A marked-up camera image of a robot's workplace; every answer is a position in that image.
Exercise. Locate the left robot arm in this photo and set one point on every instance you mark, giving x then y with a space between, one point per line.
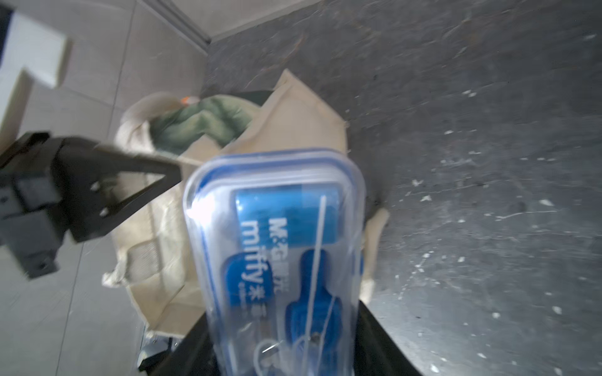
30 52

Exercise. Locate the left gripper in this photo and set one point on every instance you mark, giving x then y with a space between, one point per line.
103 188

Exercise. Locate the floral canvas tote bag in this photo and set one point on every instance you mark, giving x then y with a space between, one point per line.
155 261

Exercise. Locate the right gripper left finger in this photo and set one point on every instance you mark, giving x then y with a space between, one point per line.
195 355

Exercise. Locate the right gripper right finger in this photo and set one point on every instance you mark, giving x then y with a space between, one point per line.
376 354

